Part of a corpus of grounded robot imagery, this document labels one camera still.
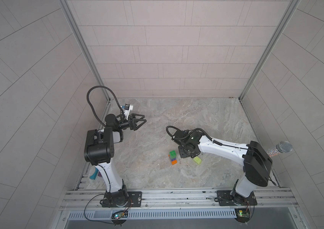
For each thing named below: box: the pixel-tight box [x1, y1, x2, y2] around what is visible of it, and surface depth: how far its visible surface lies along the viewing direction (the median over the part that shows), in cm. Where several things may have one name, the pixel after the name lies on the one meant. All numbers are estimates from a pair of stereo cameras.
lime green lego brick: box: [192, 156, 203, 165], surface depth 85 cm
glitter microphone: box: [266, 140, 294, 158], surface depth 58 cm
